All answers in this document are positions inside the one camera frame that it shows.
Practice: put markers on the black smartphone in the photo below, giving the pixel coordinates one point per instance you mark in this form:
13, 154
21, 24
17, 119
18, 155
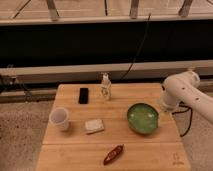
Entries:
83, 96

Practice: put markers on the green ceramic bowl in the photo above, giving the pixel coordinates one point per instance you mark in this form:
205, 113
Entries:
143, 118

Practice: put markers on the white plastic cup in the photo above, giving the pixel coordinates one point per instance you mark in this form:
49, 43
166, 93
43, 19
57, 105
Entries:
59, 117

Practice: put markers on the white folded cloth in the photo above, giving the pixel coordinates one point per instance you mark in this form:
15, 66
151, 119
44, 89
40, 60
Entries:
93, 126

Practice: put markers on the red chili pepper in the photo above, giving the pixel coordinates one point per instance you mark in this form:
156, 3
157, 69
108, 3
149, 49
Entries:
113, 154

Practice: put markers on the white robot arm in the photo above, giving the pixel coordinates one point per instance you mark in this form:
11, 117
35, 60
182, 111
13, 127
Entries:
183, 87

